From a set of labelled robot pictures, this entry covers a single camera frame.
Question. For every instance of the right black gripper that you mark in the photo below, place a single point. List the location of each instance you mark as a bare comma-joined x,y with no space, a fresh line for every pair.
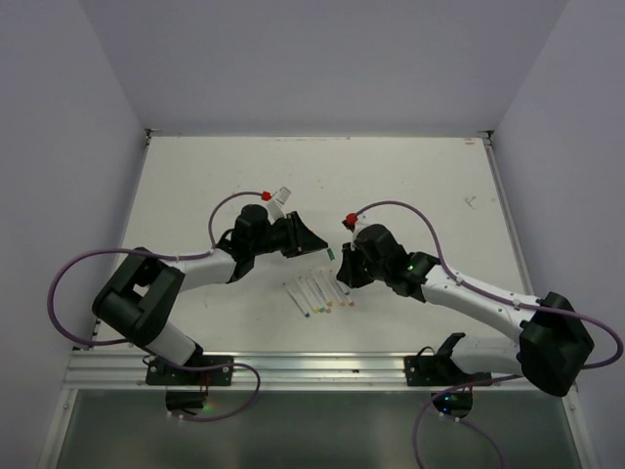
347,271

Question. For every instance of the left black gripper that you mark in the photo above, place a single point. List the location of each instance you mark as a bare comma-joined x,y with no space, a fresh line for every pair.
300,238

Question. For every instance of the orange cap marker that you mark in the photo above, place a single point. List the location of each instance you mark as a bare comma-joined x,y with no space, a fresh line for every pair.
348,300

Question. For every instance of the light green cap marker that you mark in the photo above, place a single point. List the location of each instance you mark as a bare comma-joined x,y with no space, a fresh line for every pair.
318,305

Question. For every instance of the teal green marker pen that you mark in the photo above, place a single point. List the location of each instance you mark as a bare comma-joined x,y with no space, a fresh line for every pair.
296,300

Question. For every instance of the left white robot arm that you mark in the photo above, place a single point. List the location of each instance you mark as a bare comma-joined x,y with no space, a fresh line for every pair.
140,295

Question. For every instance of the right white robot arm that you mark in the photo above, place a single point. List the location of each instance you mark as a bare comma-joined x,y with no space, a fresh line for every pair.
538,338

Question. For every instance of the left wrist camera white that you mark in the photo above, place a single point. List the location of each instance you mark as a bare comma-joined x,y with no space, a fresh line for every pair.
276,202

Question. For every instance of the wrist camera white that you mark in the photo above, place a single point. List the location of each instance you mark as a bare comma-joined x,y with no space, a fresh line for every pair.
355,224
276,202

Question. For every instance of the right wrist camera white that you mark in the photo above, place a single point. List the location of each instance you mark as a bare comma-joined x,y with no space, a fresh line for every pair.
355,224

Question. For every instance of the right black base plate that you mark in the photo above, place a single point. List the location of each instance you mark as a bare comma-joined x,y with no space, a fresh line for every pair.
435,371

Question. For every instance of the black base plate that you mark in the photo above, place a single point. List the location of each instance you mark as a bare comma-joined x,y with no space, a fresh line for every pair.
159,373
435,371

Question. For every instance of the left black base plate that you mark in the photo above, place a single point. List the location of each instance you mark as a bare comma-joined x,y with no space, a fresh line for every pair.
159,373

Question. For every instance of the aluminium rail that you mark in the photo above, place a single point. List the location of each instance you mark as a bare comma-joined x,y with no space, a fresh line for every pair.
126,369

